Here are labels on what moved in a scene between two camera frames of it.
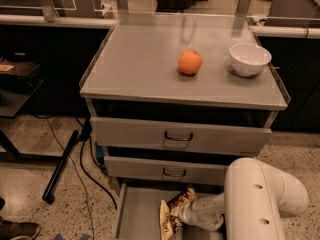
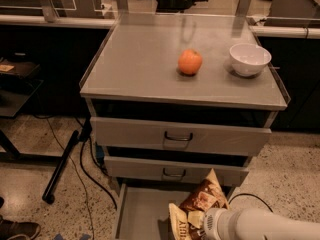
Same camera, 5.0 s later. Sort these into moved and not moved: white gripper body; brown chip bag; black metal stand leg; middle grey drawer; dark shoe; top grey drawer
Moved: white gripper body; brown chip bag
Not moved: top grey drawer; black metal stand leg; middle grey drawer; dark shoe
